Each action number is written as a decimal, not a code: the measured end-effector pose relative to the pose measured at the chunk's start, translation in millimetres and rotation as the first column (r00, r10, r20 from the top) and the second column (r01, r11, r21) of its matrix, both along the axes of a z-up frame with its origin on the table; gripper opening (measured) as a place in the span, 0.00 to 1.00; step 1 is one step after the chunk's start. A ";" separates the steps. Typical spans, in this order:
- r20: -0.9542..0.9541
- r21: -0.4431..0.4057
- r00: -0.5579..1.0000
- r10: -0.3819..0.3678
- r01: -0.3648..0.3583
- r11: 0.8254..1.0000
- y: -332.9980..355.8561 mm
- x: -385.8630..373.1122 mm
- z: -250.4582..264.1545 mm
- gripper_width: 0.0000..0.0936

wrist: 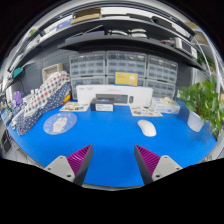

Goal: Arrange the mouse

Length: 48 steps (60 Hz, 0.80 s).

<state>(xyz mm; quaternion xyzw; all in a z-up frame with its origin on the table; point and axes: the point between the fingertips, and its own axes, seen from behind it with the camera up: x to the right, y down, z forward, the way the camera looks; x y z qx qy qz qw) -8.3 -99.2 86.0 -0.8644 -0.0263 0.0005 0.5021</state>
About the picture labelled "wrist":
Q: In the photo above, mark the grey drawer cabinet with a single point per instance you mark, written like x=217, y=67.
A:
x=87, y=69
x=161, y=76
x=121, y=61

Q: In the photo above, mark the black lower shelf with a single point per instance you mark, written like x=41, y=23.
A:
x=124, y=43

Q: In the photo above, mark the white tissue box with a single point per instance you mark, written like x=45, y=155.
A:
x=165, y=105

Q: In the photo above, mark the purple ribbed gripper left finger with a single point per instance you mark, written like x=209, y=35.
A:
x=73, y=167

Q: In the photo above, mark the white keyboard box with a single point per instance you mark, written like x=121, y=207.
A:
x=122, y=95

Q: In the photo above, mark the grey drawer cabinet right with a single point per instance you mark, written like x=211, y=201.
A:
x=161, y=76

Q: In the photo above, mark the yellow card box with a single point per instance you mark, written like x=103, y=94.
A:
x=126, y=78

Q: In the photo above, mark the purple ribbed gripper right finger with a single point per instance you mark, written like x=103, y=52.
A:
x=152, y=166

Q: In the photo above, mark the brown cardboard box on shelf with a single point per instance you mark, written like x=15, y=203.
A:
x=88, y=14

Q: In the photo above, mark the small black box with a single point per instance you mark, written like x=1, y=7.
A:
x=102, y=104

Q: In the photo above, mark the left illustrated card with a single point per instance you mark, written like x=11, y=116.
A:
x=74, y=107

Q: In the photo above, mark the checkered and dotted cloth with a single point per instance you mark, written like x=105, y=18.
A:
x=51, y=94

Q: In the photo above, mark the blue desk mat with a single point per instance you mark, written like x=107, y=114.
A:
x=113, y=136

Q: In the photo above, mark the white basket crate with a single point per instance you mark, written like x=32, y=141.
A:
x=48, y=71

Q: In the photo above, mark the white computer mouse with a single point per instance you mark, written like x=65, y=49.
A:
x=147, y=128

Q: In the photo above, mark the grey drawer cabinet middle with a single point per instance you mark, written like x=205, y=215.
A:
x=121, y=61

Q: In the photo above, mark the purple toy figure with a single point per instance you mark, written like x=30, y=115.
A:
x=17, y=98

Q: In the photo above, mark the white plant pot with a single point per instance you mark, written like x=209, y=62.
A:
x=195, y=122

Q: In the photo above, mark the grey drawer cabinet left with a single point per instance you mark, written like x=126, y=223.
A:
x=87, y=69

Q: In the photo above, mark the green potted plant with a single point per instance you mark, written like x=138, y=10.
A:
x=203, y=100

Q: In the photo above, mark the right illustrated card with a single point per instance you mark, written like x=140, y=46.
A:
x=144, y=112

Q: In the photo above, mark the illustrated card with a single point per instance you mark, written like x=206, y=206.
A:
x=144, y=112
x=74, y=107

